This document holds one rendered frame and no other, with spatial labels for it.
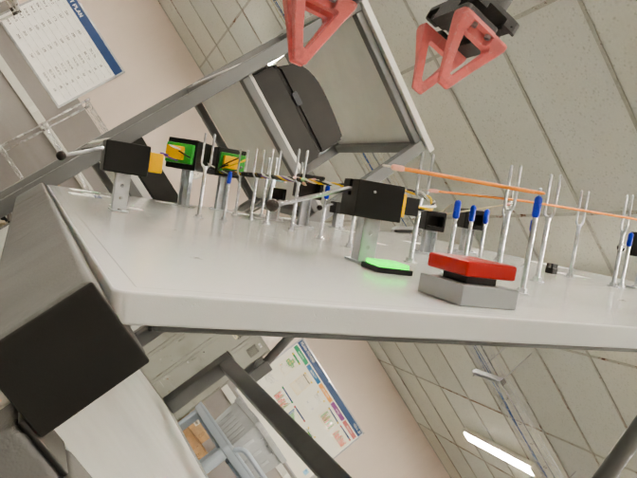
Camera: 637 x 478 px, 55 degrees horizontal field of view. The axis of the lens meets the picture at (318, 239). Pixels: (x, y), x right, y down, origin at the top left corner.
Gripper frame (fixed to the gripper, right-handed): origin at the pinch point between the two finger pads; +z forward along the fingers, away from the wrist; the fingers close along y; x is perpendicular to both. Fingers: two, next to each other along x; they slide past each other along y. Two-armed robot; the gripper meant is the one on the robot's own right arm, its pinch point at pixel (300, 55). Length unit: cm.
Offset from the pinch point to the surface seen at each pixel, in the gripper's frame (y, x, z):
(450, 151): 329, -211, -74
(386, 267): -7.6, -13.2, 17.8
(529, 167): 258, -227, -67
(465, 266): -22.6, -11.6, 15.6
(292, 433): 44, -33, 54
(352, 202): -0.8, -10.4, 12.4
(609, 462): -7, -51, 32
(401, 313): -27.0, -5.0, 20.1
